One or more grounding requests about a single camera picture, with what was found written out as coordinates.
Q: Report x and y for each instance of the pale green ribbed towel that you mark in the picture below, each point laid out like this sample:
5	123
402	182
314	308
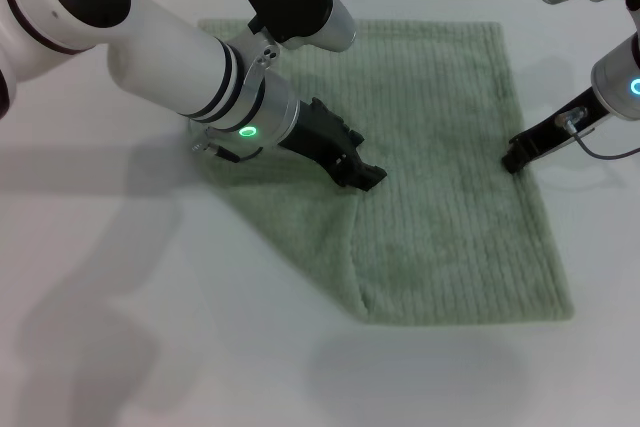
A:
440	222

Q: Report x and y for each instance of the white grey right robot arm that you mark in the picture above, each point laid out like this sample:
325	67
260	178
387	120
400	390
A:
615	77

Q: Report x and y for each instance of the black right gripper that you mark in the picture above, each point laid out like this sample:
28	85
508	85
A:
555	134

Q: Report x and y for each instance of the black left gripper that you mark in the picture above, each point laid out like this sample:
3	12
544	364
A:
320	132

